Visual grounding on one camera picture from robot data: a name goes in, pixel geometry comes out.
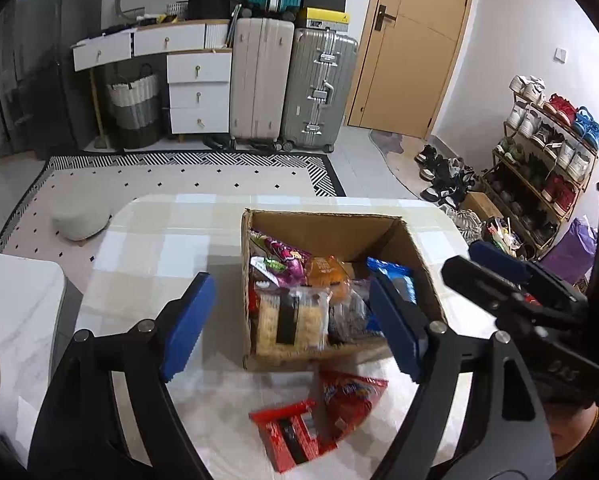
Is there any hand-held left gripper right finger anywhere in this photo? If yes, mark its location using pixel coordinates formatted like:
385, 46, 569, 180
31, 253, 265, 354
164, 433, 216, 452
368, 276, 560, 480

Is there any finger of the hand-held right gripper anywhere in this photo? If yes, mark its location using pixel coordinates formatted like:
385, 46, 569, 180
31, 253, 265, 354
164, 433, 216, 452
440, 256, 525, 318
468, 241, 587, 306

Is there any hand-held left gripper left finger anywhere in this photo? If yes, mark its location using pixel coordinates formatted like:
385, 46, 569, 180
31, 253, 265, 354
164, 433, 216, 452
27, 271, 218, 480

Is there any clear cracker packet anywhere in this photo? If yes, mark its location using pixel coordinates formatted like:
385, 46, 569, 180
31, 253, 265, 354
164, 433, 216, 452
254, 287, 330, 353

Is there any brown cardboard box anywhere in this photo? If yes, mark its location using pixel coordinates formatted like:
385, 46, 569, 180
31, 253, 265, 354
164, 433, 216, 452
240, 208, 447, 372

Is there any purple snack packet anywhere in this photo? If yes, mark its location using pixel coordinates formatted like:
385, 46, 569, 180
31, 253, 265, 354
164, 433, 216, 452
250, 230, 313, 288

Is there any clear packet of dark snacks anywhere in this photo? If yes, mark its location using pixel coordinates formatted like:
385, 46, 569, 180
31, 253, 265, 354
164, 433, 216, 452
327, 280, 375, 343

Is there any small cardboard box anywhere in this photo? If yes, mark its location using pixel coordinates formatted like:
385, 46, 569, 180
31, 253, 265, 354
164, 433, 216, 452
462, 191, 504, 221

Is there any blue cookie packet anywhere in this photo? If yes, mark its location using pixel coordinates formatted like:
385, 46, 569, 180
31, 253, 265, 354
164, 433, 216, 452
364, 257, 416, 336

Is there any purple bag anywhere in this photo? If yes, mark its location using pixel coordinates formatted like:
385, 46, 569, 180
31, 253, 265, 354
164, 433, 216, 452
539, 216, 599, 286

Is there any red triangular chip bag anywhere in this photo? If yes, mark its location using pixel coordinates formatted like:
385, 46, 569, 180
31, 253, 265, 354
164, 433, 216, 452
317, 369, 389, 443

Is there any orange snack packet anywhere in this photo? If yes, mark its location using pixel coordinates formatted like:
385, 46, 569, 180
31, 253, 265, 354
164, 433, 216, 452
307, 256, 353, 291

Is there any assorted sneakers group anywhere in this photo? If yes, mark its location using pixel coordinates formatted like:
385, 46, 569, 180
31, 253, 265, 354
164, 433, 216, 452
494, 75, 599, 256

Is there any green white snack packet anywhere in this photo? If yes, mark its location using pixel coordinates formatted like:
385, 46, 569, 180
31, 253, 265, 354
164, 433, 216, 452
250, 255, 285, 288

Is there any pile of black white shoes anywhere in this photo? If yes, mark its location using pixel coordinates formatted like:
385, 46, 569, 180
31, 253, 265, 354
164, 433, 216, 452
414, 144, 485, 231

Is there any wooden shoe rack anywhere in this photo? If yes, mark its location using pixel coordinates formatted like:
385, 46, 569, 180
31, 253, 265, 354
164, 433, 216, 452
482, 76, 599, 261

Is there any grey door mat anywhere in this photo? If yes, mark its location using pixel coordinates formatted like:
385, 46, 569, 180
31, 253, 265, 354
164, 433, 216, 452
368, 129, 425, 201

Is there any red black snack box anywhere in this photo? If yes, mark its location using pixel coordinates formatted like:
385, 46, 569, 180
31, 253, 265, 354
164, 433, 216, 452
250, 400, 337, 473

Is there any patterned floor rug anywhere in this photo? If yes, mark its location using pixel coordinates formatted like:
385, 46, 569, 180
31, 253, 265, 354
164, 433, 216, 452
0, 152, 347, 301

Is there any grey round pouf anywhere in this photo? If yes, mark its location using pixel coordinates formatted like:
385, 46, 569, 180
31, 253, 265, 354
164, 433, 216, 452
50, 192, 113, 242

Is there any white marble side table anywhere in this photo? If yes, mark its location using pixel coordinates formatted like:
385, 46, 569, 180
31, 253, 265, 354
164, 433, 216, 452
0, 249, 68, 466

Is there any white paper sheet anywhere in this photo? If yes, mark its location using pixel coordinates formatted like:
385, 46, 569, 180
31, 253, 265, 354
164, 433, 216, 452
17, 395, 43, 441

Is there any wooden door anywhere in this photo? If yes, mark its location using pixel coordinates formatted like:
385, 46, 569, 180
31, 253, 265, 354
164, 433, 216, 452
344, 0, 479, 141

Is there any woven laundry basket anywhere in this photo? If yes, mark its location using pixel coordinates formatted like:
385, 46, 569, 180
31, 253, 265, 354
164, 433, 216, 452
104, 64, 161, 150

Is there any silver suitcase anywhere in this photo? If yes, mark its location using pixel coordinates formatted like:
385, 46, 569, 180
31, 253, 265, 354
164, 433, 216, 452
280, 27, 359, 155

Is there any beige suitcase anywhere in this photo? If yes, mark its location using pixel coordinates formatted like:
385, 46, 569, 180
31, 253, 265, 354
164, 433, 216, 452
230, 17, 295, 150

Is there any white drawer dresser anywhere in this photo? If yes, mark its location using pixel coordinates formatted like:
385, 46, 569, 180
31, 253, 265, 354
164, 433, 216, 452
71, 20, 233, 143

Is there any yellow box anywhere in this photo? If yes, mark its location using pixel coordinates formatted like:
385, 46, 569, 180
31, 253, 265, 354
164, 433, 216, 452
296, 7, 351, 32

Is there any dark grey refrigerator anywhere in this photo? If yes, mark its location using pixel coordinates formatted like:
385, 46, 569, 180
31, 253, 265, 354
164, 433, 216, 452
0, 0, 113, 161

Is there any black case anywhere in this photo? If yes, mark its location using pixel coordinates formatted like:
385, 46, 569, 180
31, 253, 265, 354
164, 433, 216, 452
187, 0, 233, 21

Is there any black door handle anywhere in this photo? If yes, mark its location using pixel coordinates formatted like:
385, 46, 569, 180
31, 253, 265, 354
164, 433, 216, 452
373, 4, 396, 32

